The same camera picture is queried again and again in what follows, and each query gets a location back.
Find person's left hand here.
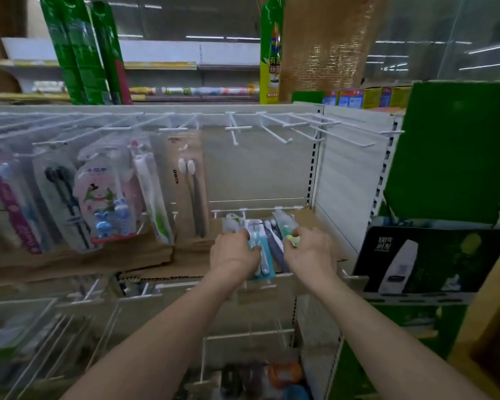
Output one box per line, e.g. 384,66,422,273
209,228,262,288

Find person's right hand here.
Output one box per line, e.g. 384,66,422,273
282,227,337,288

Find teal twin toothbrush pack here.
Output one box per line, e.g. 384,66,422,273
246,219,277,282

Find beige twin toothbrush pack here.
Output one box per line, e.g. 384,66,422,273
166,131,210,240

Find clear green toothbrush pack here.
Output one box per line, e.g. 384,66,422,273
132,152,176,246

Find kids toothbrush pack blue toy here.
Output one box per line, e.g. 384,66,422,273
73,147,138,244
121,145,147,221

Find clear pink-topped toothbrush pack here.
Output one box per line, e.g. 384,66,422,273
128,137,159,229

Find oval twin black toothbrush pack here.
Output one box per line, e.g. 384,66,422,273
32,156,97,254

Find pink label toothbrush pack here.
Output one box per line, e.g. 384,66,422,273
0,156,53,254

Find person's left forearm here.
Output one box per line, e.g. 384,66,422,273
60,274,238,400

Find person's right forearm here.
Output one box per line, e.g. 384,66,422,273
316,274,492,400

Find white shelf unit yellow strips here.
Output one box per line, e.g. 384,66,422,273
0,37,261,103

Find orange round object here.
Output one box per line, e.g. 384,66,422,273
268,362,304,388

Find brown cardboard tray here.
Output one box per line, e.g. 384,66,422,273
0,206,347,284

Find black product box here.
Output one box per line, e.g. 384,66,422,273
353,216,500,307

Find blue round packet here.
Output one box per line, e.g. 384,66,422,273
281,385,311,400

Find row of colourful wrap rolls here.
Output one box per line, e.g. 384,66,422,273
31,81,260,96

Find green yellow spray can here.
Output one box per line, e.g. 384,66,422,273
259,0,286,106

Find woven brown column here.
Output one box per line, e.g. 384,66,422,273
0,0,28,94
256,0,391,103

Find green spray can red side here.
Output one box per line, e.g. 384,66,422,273
91,0,133,106

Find tall green spray can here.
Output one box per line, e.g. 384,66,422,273
40,0,86,106
62,0,111,106

